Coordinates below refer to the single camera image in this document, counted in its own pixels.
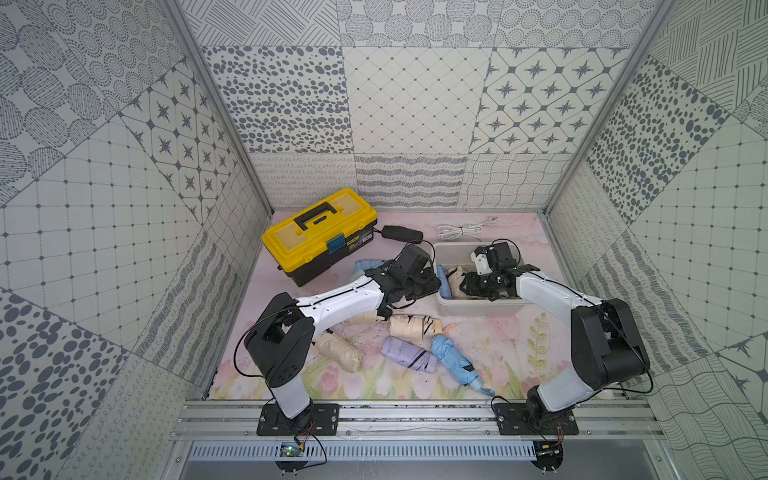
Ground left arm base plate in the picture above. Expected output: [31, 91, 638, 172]
[257, 402, 340, 437]

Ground beige umbrella black stripes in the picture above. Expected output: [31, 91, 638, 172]
[388, 314, 444, 344]

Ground crumpled beige umbrella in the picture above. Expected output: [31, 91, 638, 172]
[314, 332, 363, 373]

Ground beige umbrella black inner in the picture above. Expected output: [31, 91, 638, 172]
[344, 310, 386, 325]

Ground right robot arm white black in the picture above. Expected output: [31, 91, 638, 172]
[460, 241, 650, 418]

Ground sky blue long umbrella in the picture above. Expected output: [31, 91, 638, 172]
[431, 334, 495, 398]

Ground light blue umbrella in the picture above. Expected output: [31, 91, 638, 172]
[436, 265, 452, 300]

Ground lavender umbrella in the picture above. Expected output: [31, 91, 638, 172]
[381, 336, 437, 374]

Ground periwinkle blue folded umbrella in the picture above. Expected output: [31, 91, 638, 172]
[351, 259, 385, 280]

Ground white plastic storage box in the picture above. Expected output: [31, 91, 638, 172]
[435, 239, 531, 317]

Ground aluminium mounting rail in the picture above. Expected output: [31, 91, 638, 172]
[170, 399, 663, 441]

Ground white coiled cable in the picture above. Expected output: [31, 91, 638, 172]
[435, 217, 499, 242]

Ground white slotted cable duct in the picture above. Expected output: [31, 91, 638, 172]
[188, 439, 535, 462]

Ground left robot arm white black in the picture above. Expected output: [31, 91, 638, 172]
[239, 243, 440, 421]

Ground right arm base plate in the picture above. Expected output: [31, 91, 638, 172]
[491, 402, 579, 436]

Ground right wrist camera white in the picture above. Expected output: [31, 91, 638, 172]
[470, 252, 492, 275]

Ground yellow black toolbox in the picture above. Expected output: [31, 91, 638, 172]
[262, 188, 378, 287]

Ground large beige umbrella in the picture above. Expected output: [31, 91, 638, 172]
[446, 265, 479, 300]

